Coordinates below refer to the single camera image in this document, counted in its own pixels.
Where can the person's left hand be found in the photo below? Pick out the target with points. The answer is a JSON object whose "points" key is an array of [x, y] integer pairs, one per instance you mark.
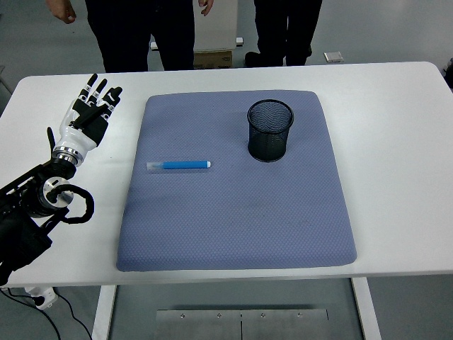
{"points": [[206, 6]]}

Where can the white base bar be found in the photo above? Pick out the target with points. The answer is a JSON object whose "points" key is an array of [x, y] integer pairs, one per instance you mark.
{"points": [[240, 41]]}

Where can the silver floor socket plate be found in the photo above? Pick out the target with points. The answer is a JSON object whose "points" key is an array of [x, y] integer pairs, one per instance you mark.
{"points": [[333, 57]]}

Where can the person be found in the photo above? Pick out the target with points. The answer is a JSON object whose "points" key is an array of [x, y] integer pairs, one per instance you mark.
{"points": [[276, 28], [120, 35]]}

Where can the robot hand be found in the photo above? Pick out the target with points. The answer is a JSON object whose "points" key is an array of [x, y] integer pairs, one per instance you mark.
{"points": [[76, 136]]}

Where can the person's hand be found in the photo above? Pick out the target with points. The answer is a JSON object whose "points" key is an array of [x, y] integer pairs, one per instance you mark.
{"points": [[65, 12], [206, 6]]}

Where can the black mesh pen holder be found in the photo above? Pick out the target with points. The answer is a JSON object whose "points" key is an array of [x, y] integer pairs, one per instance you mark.
{"points": [[269, 141]]}

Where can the cardboard box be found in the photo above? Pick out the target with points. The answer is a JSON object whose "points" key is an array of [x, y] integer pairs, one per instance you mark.
{"points": [[214, 60]]}

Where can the white table leg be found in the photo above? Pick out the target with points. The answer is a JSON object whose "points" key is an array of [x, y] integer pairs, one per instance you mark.
{"points": [[102, 315], [366, 311]]}

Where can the blue marker pen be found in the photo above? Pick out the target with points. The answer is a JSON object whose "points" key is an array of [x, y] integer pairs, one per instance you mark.
{"points": [[184, 165]]}

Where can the person's right hand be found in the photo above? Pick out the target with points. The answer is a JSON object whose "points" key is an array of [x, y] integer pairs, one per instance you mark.
{"points": [[65, 12]]}

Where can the white power strip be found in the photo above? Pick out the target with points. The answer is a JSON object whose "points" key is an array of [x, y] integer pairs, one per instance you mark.
{"points": [[44, 297]]}

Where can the white cabinet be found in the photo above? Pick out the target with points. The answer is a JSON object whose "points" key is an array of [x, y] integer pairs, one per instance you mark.
{"points": [[216, 25]]}

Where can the dark grey floor object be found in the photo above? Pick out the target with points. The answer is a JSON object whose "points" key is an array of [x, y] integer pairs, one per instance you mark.
{"points": [[449, 76]]}

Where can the blue-grey padded mat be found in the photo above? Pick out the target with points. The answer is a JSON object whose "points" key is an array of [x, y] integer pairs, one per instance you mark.
{"points": [[230, 219]]}

